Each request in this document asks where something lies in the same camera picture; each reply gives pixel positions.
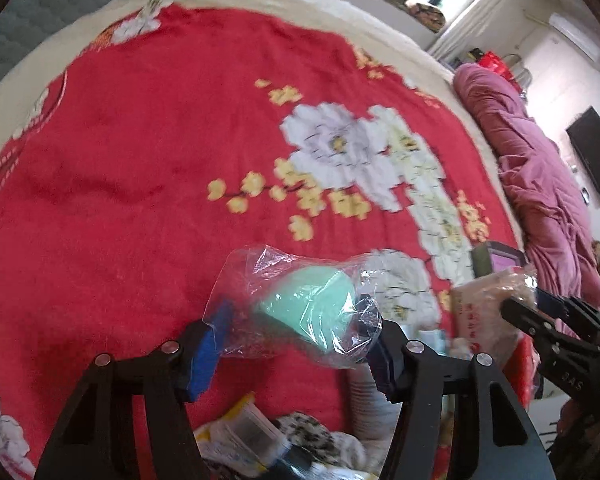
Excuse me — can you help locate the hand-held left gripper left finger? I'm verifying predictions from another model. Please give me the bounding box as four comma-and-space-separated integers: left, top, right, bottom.
34, 300, 236, 480

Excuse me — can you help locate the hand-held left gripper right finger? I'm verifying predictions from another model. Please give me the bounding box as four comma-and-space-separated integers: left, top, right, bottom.
352, 296, 556, 480

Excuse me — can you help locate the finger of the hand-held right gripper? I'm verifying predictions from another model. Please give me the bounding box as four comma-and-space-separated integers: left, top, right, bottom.
532, 287, 600, 333
500, 297, 581, 358

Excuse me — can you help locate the pale pink plastic bag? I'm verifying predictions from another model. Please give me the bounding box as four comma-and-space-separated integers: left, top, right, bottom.
450, 265, 538, 356

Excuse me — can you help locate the grey cardboard box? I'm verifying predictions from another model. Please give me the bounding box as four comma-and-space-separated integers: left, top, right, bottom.
471, 241, 528, 278

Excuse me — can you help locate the leopard print scarf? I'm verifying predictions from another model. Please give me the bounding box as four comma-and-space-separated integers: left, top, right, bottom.
275, 410, 366, 467

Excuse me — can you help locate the green sponge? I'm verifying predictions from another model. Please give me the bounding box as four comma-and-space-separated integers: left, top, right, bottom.
203, 244, 383, 371

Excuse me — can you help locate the beige ribbed cloth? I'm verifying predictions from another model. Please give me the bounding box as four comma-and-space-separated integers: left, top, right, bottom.
349, 367, 402, 442

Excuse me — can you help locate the pink book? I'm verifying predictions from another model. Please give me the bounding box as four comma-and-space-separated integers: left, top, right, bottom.
490, 255, 523, 274

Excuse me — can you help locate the clear yellow plastic packet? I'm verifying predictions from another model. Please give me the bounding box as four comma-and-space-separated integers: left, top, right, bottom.
195, 392, 291, 472

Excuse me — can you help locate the pink quilt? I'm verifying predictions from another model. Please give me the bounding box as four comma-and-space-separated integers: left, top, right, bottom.
452, 64, 600, 311

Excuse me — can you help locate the black television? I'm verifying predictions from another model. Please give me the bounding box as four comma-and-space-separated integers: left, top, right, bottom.
566, 106, 600, 208

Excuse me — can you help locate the red floral blanket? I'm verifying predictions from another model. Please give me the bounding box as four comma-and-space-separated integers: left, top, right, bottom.
0, 0, 536, 480

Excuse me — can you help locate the red bag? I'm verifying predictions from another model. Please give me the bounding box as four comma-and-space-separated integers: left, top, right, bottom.
477, 50, 516, 81

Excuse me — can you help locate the white air conditioner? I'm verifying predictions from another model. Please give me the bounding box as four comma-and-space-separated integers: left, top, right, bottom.
549, 12, 600, 61

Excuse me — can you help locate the white curtain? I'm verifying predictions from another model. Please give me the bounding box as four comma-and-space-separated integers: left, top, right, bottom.
427, 0, 526, 61

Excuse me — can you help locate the teal quilted bedsheet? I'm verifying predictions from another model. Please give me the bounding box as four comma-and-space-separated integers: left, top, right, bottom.
0, 0, 241, 106

